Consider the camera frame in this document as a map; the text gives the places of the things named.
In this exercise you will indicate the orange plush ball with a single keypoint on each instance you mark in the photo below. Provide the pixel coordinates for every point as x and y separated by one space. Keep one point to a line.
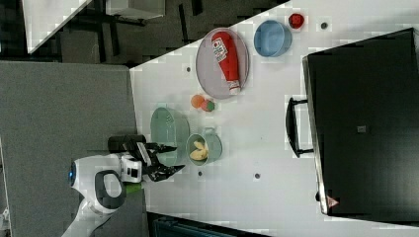
197 100

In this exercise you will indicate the green slotted spatula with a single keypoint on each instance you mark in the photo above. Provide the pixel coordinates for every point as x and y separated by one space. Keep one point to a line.
132 188

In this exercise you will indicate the green metal mug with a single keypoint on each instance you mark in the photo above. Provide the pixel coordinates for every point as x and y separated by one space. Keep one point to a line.
211 141

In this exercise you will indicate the green perforated colander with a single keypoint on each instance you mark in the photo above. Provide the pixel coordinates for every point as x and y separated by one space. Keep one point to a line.
171 128

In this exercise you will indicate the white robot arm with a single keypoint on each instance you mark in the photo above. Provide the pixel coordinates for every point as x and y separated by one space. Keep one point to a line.
102 180

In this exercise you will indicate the light blue bowl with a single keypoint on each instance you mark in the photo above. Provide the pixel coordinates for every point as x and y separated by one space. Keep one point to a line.
272 39

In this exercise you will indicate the grey round plate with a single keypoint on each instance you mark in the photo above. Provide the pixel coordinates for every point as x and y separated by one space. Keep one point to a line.
208 71

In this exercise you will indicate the black toaster oven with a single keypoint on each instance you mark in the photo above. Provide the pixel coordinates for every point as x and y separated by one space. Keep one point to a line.
362 100

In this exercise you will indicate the yellow plush peeled banana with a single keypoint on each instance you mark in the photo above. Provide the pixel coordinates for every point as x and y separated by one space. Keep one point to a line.
200 153

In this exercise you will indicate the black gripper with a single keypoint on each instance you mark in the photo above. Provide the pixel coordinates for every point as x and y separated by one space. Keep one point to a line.
144 162

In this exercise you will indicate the red plush ketchup bottle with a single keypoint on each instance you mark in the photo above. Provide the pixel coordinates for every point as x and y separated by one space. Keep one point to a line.
225 53

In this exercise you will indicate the red plush strawberry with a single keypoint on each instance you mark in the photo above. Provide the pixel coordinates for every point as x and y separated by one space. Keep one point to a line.
207 105

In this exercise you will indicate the small red cup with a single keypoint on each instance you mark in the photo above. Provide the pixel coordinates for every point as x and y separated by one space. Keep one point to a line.
296 20

